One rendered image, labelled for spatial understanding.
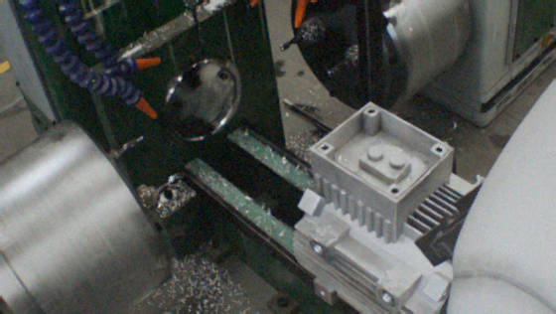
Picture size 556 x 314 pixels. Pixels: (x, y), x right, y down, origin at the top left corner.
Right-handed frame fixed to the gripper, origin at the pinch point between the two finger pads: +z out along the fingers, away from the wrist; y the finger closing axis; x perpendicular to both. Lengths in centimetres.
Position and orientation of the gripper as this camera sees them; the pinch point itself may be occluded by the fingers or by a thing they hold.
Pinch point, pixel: (462, 222)
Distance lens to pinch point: 56.1
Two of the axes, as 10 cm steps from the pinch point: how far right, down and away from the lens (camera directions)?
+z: -2.3, 3.8, 9.0
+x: 6.3, 7.6, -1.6
